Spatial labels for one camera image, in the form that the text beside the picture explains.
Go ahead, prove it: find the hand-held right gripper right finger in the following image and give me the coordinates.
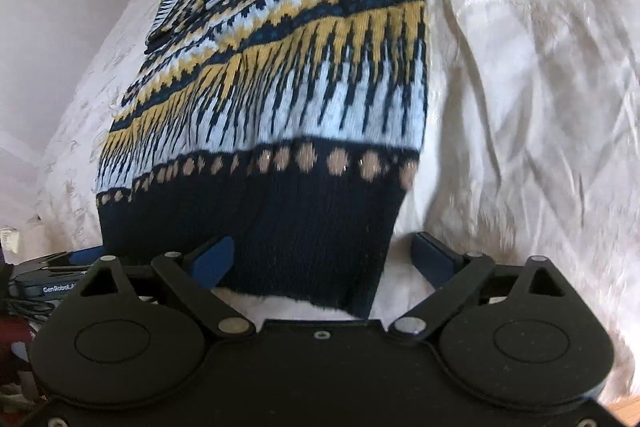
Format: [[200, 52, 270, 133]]
[[390, 231, 571, 340]]

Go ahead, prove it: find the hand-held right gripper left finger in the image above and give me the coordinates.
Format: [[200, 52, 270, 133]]
[[75, 234, 256, 340]]

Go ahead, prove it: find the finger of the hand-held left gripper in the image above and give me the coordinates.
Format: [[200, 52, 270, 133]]
[[17, 246, 107, 273]]

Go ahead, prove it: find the patterned knit sweater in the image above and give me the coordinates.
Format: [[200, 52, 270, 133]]
[[95, 0, 431, 319]]

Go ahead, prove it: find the dark red cloth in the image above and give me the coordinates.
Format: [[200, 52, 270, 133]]
[[0, 314, 43, 408]]

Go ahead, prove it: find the bed with white bedspread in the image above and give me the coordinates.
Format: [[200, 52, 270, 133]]
[[0, 0, 640, 408]]

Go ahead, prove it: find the black cable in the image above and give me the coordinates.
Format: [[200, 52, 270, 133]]
[[0, 297, 56, 323]]

